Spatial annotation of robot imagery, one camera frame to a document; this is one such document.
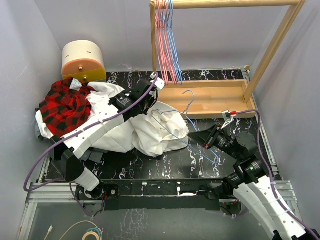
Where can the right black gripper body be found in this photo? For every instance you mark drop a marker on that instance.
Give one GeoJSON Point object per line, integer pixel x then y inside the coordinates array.
{"type": "Point", "coordinates": [219, 139]}

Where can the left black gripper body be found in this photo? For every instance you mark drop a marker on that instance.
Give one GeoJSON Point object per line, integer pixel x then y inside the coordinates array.
{"type": "Point", "coordinates": [147, 105]}

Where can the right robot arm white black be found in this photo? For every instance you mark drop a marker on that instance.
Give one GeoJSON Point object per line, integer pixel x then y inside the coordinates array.
{"type": "Point", "coordinates": [252, 184]}

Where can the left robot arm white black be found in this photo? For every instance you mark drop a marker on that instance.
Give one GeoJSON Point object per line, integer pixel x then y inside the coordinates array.
{"type": "Point", "coordinates": [117, 108]}

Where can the pink hangers bundle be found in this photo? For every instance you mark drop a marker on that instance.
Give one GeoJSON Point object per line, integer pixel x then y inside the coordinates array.
{"type": "Point", "coordinates": [164, 55]}

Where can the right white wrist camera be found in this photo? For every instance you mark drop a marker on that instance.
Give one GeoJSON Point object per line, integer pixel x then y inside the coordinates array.
{"type": "Point", "coordinates": [228, 117]}

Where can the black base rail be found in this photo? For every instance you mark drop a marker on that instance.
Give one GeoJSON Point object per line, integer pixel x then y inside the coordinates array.
{"type": "Point", "coordinates": [169, 194]}

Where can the blue hangers bundle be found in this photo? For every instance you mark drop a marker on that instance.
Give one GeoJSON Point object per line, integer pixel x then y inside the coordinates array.
{"type": "Point", "coordinates": [171, 39]}

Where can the black garment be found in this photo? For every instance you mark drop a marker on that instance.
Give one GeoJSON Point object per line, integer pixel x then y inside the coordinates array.
{"type": "Point", "coordinates": [115, 162]}

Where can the wooden clothes rack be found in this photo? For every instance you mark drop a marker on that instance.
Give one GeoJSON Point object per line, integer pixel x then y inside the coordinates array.
{"type": "Point", "coordinates": [214, 96]}

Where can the red black plaid shirt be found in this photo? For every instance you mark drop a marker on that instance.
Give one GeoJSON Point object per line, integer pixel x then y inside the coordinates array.
{"type": "Point", "coordinates": [65, 109]}

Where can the white shirt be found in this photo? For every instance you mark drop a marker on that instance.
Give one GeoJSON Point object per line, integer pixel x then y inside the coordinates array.
{"type": "Point", "coordinates": [162, 130]}

